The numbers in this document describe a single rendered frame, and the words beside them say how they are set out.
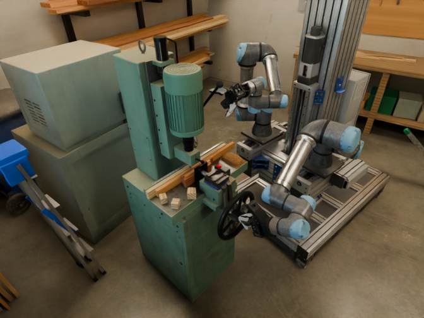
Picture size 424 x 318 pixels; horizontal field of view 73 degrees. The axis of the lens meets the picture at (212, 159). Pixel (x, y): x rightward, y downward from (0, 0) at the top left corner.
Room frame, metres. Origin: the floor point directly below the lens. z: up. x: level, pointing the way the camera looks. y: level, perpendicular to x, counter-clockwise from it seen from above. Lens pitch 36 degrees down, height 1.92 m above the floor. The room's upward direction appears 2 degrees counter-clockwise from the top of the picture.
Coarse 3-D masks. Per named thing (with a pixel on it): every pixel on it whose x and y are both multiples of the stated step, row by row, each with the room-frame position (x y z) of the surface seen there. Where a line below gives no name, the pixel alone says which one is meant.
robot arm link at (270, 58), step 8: (264, 48) 1.79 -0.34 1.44; (272, 48) 1.79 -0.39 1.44; (264, 56) 1.76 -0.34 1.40; (272, 56) 1.74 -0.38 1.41; (264, 64) 1.74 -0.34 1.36; (272, 64) 1.68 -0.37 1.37; (272, 72) 1.63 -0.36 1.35; (272, 80) 1.58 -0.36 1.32; (272, 88) 1.53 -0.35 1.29; (280, 88) 1.53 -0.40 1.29; (272, 96) 1.48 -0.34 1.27; (280, 96) 1.47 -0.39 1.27; (272, 104) 1.44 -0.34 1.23; (280, 104) 1.44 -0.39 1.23
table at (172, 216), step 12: (240, 168) 1.32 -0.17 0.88; (168, 192) 1.11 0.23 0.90; (180, 192) 1.11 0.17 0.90; (156, 204) 1.02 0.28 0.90; (168, 204) 1.02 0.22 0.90; (180, 204) 1.02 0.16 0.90; (192, 204) 1.04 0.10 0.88; (216, 204) 1.04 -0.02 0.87; (168, 216) 0.95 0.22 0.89; (180, 216) 0.98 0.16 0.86
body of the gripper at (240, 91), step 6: (246, 84) 1.39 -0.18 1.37; (228, 90) 1.37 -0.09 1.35; (234, 90) 1.32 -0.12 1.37; (240, 90) 1.35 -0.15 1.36; (246, 90) 1.38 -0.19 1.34; (228, 96) 1.34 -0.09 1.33; (234, 96) 1.32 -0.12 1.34; (240, 96) 1.32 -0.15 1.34; (246, 96) 1.39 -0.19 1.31; (228, 102) 1.33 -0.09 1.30
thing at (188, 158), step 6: (180, 144) 1.31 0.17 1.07; (174, 150) 1.29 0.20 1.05; (180, 150) 1.25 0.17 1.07; (198, 150) 1.25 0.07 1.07; (180, 156) 1.25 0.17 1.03; (186, 156) 1.22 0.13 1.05; (192, 156) 1.21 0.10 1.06; (198, 156) 1.23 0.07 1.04; (186, 162) 1.22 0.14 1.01; (192, 162) 1.20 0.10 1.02
